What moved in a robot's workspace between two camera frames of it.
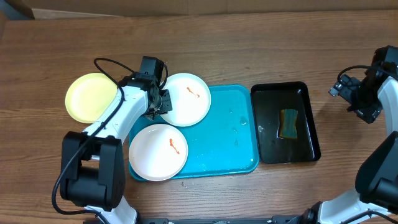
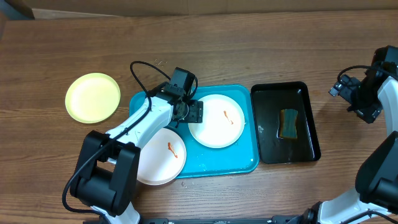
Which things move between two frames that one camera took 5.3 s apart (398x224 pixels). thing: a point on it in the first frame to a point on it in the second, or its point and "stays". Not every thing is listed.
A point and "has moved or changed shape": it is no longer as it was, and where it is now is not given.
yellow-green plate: (89, 95) stays
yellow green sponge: (287, 127) stays
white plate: (158, 152) stays
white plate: (190, 99) has moved or changed shape
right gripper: (350, 86) stays
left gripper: (167, 104) to (196, 111)
